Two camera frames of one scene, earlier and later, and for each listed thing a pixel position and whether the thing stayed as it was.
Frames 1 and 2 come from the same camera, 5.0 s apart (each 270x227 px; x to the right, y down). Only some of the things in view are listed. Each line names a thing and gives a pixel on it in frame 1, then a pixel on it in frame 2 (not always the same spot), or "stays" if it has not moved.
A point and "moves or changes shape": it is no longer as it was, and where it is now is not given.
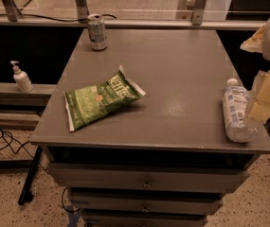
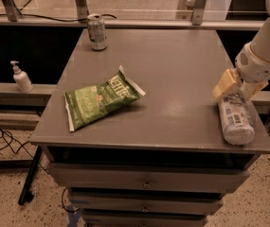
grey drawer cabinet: [166, 160] stays
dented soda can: [97, 32] stays
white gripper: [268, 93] -> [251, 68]
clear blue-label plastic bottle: [236, 111] moves or changes shape
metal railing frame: [14, 20] stays
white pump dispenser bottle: [22, 78] stays
